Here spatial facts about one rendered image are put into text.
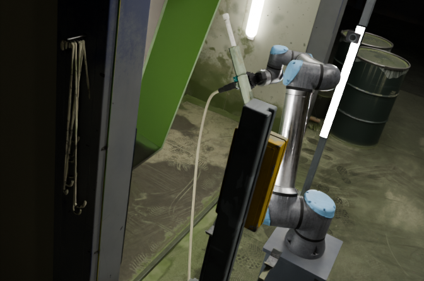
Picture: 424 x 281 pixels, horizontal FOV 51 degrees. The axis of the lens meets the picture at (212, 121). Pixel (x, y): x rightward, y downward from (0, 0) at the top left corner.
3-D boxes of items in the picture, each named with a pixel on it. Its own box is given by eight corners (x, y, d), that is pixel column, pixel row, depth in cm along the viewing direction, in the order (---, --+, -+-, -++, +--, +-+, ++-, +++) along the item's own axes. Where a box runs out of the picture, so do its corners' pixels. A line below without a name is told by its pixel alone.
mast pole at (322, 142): (298, 201, 348) (369, -8, 272) (300, 197, 352) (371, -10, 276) (303, 203, 346) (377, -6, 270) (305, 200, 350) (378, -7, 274)
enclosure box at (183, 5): (56, 156, 252) (103, -49, 190) (121, 121, 301) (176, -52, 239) (103, 191, 243) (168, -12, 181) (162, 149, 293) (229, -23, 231)
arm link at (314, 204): (330, 242, 197) (342, 211, 189) (293, 237, 196) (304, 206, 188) (322, 219, 211) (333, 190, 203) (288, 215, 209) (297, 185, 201)
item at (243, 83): (228, 110, 245) (257, 101, 228) (222, 112, 242) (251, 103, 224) (206, 26, 246) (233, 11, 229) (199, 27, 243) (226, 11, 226)
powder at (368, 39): (397, 45, 498) (397, 43, 497) (382, 52, 457) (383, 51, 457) (353, 29, 523) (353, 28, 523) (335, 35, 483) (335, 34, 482)
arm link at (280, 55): (290, 45, 250) (284, 65, 256) (270, 42, 249) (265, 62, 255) (293, 51, 242) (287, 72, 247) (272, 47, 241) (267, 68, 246)
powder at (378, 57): (351, 45, 460) (352, 43, 459) (404, 58, 452) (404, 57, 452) (353, 60, 413) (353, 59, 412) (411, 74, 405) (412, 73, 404)
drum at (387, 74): (325, 115, 501) (351, 41, 461) (376, 129, 493) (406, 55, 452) (323, 139, 450) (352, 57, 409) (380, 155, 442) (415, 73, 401)
